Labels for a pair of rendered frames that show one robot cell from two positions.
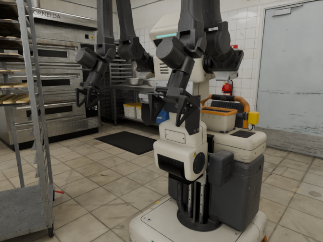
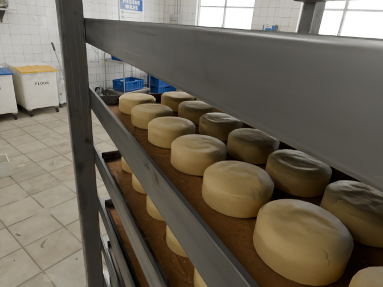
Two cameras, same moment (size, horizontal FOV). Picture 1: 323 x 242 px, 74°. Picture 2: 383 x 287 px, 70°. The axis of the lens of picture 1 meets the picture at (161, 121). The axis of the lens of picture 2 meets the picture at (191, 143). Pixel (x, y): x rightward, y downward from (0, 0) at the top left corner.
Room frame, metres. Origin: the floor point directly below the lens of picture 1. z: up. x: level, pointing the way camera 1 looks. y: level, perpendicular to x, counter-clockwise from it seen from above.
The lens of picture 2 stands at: (1.66, 0.89, 1.52)
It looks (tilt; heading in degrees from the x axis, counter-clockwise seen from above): 23 degrees down; 175
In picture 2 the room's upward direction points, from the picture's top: 5 degrees clockwise
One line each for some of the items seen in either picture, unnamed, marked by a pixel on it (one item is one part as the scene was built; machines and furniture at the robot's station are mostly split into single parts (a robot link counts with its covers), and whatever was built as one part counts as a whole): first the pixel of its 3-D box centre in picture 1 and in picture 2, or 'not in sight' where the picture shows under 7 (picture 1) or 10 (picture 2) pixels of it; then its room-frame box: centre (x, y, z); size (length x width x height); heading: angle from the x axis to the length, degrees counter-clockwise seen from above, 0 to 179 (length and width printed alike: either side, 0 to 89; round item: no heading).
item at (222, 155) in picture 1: (195, 166); not in sight; (1.00, -0.17, 0.68); 0.28 x 0.27 x 0.25; 48
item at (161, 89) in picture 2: not in sight; (161, 88); (-4.93, 0.64, 0.10); 0.60 x 0.40 x 0.20; 135
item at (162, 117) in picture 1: (165, 114); not in sight; (4.05, -0.08, 0.36); 0.47 x 0.38 x 0.26; 139
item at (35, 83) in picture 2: not in sight; (35, 88); (-2.98, -1.38, 0.38); 0.64 x 0.54 x 0.77; 45
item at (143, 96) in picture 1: (170, 105); not in sight; (0.95, -0.04, 0.99); 0.28 x 0.16 x 0.22; 48
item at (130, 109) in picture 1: (136, 109); not in sight; (4.62, 0.55, 0.36); 0.47 x 0.39 x 0.26; 136
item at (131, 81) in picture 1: (134, 81); not in sight; (4.60, 0.56, 0.95); 0.39 x 0.39 x 0.14
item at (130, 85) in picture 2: not in sight; (128, 83); (-4.27, -0.05, 0.29); 0.56 x 0.38 x 0.20; 146
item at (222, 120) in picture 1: (214, 118); not in sight; (1.25, -0.31, 0.87); 0.23 x 0.15 x 0.11; 48
